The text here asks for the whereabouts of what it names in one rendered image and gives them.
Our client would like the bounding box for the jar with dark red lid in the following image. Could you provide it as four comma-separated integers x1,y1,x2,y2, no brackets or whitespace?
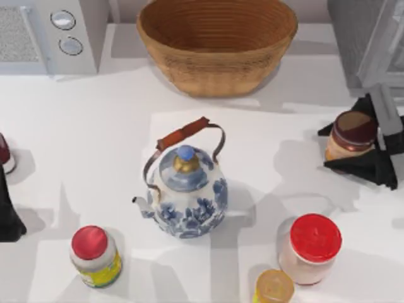
324,110,379,162

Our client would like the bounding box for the pink jar with red lid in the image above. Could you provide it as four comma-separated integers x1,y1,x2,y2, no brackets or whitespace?
278,213,343,287

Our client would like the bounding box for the woven brown basket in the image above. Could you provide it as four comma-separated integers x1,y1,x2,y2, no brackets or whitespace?
136,0,299,98

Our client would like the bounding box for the orange bottle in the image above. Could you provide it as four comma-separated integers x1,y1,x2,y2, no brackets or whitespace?
252,268,296,303

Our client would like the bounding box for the blue and white teapot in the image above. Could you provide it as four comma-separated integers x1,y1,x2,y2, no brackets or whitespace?
131,116,229,239

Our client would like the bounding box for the pale microwave oven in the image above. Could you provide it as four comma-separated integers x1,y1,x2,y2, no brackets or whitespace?
0,0,110,77

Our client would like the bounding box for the yellow jar with red lid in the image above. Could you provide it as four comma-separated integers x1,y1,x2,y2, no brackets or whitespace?
69,225,123,290

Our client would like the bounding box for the small microwave knob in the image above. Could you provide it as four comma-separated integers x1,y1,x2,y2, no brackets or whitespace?
58,36,85,57

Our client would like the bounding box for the large microwave knob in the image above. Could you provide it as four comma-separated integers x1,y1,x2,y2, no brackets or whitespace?
50,9,77,32

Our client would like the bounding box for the dark red capped bottle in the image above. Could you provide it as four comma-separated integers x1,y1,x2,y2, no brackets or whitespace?
0,132,16,175

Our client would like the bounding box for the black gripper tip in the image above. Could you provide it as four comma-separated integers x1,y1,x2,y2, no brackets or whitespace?
0,163,28,243

